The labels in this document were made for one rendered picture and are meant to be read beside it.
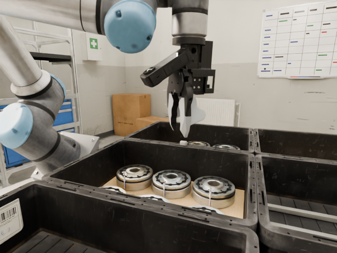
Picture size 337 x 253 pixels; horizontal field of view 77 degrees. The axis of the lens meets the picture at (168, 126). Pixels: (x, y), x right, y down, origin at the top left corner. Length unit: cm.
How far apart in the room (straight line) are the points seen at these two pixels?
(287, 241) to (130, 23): 36
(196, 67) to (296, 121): 305
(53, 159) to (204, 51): 55
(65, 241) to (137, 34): 38
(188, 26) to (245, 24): 313
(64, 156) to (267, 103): 305
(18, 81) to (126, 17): 47
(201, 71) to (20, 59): 48
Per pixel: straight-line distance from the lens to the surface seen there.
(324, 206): 64
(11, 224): 48
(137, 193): 58
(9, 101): 233
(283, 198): 63
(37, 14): 41
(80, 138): 86
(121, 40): 36
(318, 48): 344
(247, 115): 352
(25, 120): 70
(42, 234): 52
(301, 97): 344
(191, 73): 46
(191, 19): 46
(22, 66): 72
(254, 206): 37
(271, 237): 34
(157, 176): 59
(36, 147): 73
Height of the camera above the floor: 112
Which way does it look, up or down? 13 degrees down
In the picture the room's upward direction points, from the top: straight up
